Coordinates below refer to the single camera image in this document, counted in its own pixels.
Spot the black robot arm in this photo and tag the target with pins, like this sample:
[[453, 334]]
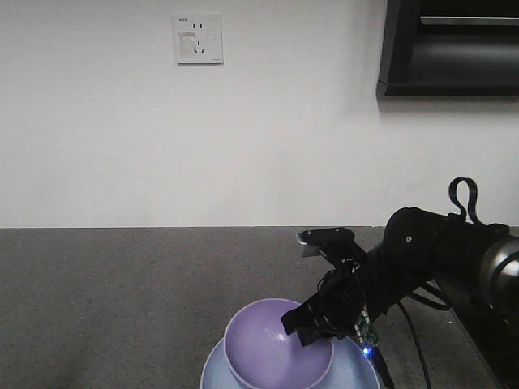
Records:
[[469, 268]]

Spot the white wall power socket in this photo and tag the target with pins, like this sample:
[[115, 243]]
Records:
[[198, 38]]

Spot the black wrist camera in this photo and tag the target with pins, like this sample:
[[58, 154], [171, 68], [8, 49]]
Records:
[[336, 245]]

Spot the purple plastic bowl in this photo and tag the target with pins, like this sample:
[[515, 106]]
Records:
[[260, 354]]

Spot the light blue plate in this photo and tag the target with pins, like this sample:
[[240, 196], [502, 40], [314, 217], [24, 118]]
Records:
[[350, 368]]

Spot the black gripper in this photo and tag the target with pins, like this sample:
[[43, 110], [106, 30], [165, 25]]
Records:
[[336, 307]]

